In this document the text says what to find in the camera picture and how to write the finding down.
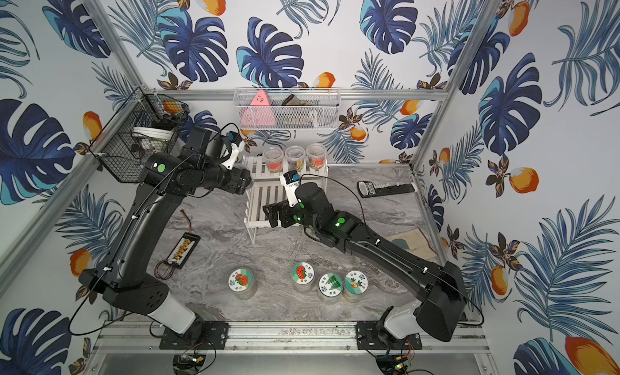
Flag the black wire basket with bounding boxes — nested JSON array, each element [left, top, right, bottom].
[[89, 88, 189, 184]]

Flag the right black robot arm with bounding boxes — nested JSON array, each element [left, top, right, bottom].
[[263, 182, 467, 342]]

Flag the jar with strawberry lid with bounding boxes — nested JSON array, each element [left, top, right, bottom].
[[291, 262, 316, 294]]

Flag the white slatted wooden shelf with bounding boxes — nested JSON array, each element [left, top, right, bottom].
[[241, 154, 329, 244]]

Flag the jar with green tree lid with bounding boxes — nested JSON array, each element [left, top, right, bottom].
[[318, 273, 343, 305]]

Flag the clear seed container front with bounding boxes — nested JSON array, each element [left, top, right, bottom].
[[263, 147, 284, 173]]

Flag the jar with tomato lid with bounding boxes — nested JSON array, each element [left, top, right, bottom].
[[228, 267, 258, 300]]

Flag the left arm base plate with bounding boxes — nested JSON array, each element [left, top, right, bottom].
[[159, 315, 230, 351]]

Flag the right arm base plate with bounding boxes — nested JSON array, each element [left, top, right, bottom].
[[355, 307, 423, 351]]

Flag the white mesh wall basket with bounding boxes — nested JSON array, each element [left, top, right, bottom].
[[233, 88, 342, 130]]

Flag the clear seed container red label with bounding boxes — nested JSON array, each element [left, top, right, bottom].
[[306, 143, 326, 170]]

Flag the clear seed container dark seeds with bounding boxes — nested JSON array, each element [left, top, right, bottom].
[[284, 146, 306, 173]]

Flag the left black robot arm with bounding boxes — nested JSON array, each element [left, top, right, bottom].
[[79, 126, 252, 341]]

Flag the white bowl in basket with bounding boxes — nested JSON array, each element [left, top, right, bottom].
[[132, 127, 173, 142]]

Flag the jar with pineapple lid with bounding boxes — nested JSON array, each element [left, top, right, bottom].
[[343, 270, 369, 302]]

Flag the aluminium mounting rail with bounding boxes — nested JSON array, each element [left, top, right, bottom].
[[94, 322, 490, 355]]

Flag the pink triangular packet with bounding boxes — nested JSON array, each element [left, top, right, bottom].
[[240, 90, 276, 128]]

